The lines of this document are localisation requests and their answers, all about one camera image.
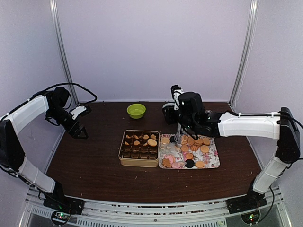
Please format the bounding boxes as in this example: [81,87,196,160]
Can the aluminium front rail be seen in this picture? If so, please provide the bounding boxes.
[18,185,293,227]

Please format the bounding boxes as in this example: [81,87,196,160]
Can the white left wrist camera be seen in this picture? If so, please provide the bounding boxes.
[69,105,91,120]

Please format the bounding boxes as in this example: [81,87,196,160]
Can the aluminium corner post left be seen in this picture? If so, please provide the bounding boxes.
[49,0,79,102]

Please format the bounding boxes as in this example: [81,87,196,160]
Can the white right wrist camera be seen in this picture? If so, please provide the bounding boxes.
[171,85,184,111]

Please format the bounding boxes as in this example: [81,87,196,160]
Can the green bowl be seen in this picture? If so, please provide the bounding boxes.
[126,103,146,119]

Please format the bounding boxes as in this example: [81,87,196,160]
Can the black sandwich cookie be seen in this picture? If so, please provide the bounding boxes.
[185,159,195,168]

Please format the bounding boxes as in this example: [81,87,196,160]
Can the round patterned biscuit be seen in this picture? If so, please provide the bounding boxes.
[161,137,170,144]

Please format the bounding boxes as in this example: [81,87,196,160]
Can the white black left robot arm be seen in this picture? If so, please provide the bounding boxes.
[0,83,91,210]

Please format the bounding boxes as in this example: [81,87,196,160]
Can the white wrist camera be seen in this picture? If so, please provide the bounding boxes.
[69,105,91,120]
[171,85,184,111]

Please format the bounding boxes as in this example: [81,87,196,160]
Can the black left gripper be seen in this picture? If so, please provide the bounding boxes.
[46,105,88,139]

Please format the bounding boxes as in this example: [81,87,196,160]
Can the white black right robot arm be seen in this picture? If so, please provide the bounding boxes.
[162,87,302,214]

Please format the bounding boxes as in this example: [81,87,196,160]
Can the gold cookie tin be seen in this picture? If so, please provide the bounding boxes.
[118,130,160,167]

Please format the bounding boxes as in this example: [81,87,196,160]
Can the aluminium corner post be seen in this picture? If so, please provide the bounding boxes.
[229,0,259,109]
[49,0,79,102]

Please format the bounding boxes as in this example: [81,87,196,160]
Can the aluminium corner post right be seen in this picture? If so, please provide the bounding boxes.
[229,0,259,109]

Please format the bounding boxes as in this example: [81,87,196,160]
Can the pink round cookie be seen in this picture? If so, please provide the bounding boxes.
[164,155,175,163]

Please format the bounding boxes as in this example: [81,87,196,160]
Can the metal serving tongs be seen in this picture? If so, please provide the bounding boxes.
[173,123,182,144]

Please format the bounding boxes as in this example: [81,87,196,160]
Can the floral cookie tray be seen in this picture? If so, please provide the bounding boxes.
[159,134,220,170]

